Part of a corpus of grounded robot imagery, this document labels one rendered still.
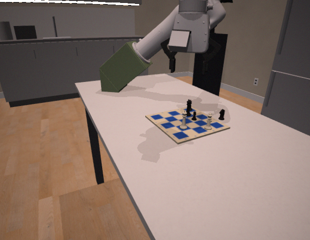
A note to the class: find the blue and cream chessboard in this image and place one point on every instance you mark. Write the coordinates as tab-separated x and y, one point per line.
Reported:
170	121

